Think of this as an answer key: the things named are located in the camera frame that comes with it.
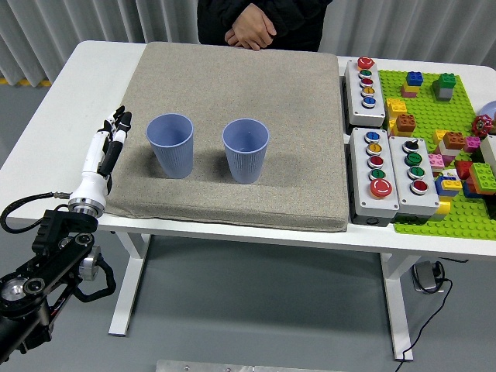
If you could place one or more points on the magenta toy brick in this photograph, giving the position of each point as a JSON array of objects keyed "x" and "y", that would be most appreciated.
[{"x": 472, "y": 144}]

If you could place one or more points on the grey five-button control box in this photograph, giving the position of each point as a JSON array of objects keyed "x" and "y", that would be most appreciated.
[
  {"x": 368, "y": 201},
  {"x": 362, "y": 112}
]

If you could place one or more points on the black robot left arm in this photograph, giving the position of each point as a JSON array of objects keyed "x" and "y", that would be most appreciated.
[{"x": 66, "y": 222}]

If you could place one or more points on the blue ribbed plastic cup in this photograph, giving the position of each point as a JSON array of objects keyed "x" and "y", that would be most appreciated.
[
  {"x": 172, "y": 155},
  {"x": 248, "y": 162}
]

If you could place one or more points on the pink toy brick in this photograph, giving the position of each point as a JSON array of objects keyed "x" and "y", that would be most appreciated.
[
  {"x": 407, "y": 94},
  {"x": 436, "y": 159}
]

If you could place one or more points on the red valve wheel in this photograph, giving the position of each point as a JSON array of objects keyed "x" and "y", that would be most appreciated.
[{"x": 481, "y": 126}]

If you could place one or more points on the person's left hand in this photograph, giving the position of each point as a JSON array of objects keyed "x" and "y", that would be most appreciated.
[{"x": 257, "y": 21}]

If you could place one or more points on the grey power adapter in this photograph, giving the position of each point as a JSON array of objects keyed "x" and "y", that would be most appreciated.
[{"x": 426, "y": 277}]

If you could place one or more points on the yellow black floor tape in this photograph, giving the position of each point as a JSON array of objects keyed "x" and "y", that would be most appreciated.
[{"x": 27, "y": 82}]

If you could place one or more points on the person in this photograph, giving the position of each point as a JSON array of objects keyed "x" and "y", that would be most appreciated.
[{"x": 302, "y": 23}]

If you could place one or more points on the green studded baseplate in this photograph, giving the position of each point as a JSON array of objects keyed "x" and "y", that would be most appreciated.
[{"x": 430, "y": 112}]

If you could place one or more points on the person's right hand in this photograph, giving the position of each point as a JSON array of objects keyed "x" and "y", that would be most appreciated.
[{"x": 242, "y": 40}]

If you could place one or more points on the white pleated curtain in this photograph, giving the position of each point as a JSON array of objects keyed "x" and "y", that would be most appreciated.
[{"x": 77, "y": 19}]

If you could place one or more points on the orange toy brick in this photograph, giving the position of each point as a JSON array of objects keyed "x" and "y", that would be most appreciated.
[
  {"x": 453, "y": 140},
  {"x": 405, "y": 123}
]

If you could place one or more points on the grey four-button control box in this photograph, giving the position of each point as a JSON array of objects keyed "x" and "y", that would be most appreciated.
[{"x": 426, "y": 201}]

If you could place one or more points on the white table leg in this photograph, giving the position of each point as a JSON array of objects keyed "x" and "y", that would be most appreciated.
[
  {"x": 399, "y": 310},
  {"x": 122, "y": 317}
]

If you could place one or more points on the white toy brick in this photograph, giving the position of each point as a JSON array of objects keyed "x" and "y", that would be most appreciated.
[{"x": 446, "y": 151}]

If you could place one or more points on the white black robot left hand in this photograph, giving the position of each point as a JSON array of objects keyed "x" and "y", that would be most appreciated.
[{"x": 91, "y": 186}]

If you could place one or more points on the blue toy brick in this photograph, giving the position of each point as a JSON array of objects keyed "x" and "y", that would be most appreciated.
[
  {"x": 441, "y": 190},
  {"x": 414, "y": 78}
]

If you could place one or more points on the red toy brick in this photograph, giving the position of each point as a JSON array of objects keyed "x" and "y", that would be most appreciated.
[{"x": 463, "y": 168}]

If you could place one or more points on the grey toy brick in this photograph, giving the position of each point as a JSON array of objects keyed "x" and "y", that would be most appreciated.
[{"x": 443, "y": 94}]

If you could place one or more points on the yellow toy brick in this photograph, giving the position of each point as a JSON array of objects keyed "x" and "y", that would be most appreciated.
[
  {"x": 392, "y": 127},
  {"x": 443, "y": 207},
  {"x": 410, "y": 88},
  {"x": 395, "y": 107},
  {"x": 451, "y": 184},
  {"x": 438, "y": 136}
]

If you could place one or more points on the grey-brown fabric mat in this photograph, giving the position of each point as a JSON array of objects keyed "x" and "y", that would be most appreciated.
[{"x": 271, "y": 77}]

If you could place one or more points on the pale purple plate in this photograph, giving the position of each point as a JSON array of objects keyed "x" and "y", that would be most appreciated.
[{"x": 489, "y": 110}]

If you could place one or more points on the large green toy brick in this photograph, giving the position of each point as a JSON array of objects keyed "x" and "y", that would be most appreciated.
[{"x": 483, "y": 176}]

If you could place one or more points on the white box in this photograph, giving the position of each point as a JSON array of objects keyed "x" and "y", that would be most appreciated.
[{"x": 490, "y": 153}]

